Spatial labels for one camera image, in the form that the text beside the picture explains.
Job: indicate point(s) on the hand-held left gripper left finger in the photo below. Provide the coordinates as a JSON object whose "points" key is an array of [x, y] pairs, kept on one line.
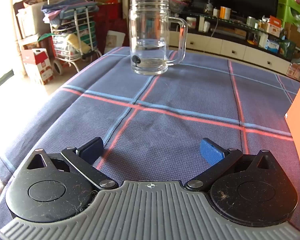
{"points": [[90, 150]]}

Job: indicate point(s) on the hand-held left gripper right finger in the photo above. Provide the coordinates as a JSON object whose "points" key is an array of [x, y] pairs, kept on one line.
{"points": [[211, 151]]}

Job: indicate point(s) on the red and white carton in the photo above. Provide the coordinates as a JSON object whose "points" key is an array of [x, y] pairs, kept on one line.
{"points": [[38, 65]]}

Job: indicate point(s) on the white television cabinet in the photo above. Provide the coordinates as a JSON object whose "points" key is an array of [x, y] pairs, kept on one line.
{"points": [[240, 47]]}

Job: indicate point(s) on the white paper bag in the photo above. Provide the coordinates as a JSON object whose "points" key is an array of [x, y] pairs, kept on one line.
{"points": [[114, 41]]}

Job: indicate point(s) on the orange patterned carton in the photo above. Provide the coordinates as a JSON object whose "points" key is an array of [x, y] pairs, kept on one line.
{"points": [[296, 70]]}

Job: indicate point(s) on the blue and white packet box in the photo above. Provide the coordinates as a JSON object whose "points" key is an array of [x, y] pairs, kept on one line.
{"points": [[273, 46]]}

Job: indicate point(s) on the green packet box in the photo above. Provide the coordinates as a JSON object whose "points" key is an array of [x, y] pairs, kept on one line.
{"points": [[287, 49]]}

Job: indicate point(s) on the white jar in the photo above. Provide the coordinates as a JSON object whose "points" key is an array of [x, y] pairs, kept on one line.
{"points": [[191, 22]]}

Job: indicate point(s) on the clear glass mug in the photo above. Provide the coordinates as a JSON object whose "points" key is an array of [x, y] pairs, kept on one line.
{"points": [[147, 30]]}

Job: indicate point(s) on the red bag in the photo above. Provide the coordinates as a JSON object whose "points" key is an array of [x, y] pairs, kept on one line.
{"points": [[110, 17]]}

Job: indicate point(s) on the metal tin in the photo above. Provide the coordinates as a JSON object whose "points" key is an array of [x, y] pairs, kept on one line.
{"points": [[251, 22]]}

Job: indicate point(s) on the orange and white packet box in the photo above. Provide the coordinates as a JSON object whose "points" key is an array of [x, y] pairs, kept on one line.
{"points": [[274, 27]]}

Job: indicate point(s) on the white canister with orange label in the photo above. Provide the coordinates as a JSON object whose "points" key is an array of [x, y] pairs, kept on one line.
{"points": [[225, 12]]}

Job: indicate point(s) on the pile of folded cloths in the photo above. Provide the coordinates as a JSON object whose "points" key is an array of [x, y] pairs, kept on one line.
{"points": [[65, 10]]}

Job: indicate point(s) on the large brown cardboard box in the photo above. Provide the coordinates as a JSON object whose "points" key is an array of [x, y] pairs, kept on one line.
{"points": [[297, 36]]}

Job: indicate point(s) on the white framed board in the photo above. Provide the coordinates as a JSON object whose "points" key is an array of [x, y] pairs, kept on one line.
{"points": [[126, 5]]}

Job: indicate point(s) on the pink basket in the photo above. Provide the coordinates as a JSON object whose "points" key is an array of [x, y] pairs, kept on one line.
{"points": [[177, 5]]}

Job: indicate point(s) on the green plastic drawer unit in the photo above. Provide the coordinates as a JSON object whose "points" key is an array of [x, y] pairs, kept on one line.
{"points": [[288, 7]]}

